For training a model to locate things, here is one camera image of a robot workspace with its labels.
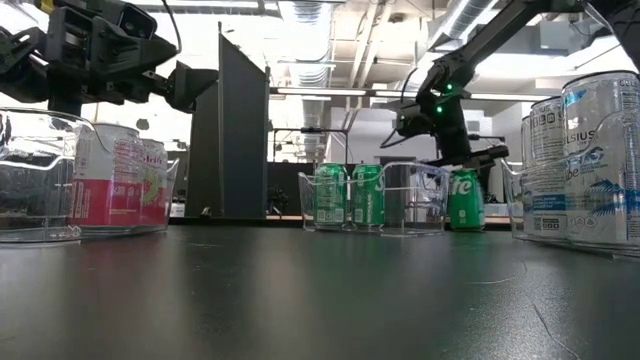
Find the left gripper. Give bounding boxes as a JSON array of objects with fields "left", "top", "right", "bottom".
[{"left": 47, "top": 4, "right": 220, "bottom": 117}]

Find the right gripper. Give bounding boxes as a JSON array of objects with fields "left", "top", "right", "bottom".
[{"left": 428, "top": 115, "right": 510, "bottom": 170}]

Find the green Sprite soda can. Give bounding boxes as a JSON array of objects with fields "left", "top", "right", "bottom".
[
  {"left": 313, "top": 162, "right": 349, "bottom": 227},
  {"left": 447, "top": 168, "right": 487, "bottom": 233},
  {"left": 350, "top": 163, "right": 387, "bottom": 229}
]

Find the clear plastic bin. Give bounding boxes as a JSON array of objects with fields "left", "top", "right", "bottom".
[
  {"left": 297, "top": 160, "right": 450, "bottom": 237},
  {"left": 500, "top": 107, "right": 640, "bottom": 262},
  {"left": 0, "top": 106, "right": 180, "bottom": 245}
]

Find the red and white soda can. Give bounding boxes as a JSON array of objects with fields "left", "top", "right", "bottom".
[
  {"left": 69, "top": 122, "right": 146, "bottom": 229},
  {"left": 138, "top": 138, "right": 170, "bottom": 227}
]

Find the black partition panel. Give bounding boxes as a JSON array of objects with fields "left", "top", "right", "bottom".
[{"left": 184, "top": 21, "right": 272, "bottom": 220}]

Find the long ceiling light bar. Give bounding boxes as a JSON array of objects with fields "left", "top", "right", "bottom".
[{"left": 269, "top": 87, "right": 551, "bottom": 103}]

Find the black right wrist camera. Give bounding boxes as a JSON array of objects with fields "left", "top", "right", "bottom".
[{"left": 396, "top": 102, "right": 437, "bottom": 140}]

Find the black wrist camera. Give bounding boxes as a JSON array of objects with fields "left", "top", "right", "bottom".
[
  {"left": 396, "top": 102, "right": 437, "bottom": 140},
  {"left": 115, "top": 1, "right": 159, "bottom": 42}
]

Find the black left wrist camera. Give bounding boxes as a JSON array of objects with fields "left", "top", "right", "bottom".
[{"left": 115, "top": 1, "right": 159, "bottom": 42}]

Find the silver ceiling air duct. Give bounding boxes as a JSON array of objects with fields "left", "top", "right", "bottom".
[
  {"left": 277, "top": 0, "right": 342, "bottom": 162},
  {"left": 428, "top": 0, "right": 501, "bottom": 49}
]

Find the black metal gate frame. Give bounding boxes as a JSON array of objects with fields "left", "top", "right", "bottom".
[{"left": 272, "top": 127, "right": 351, "bottom": 166}]

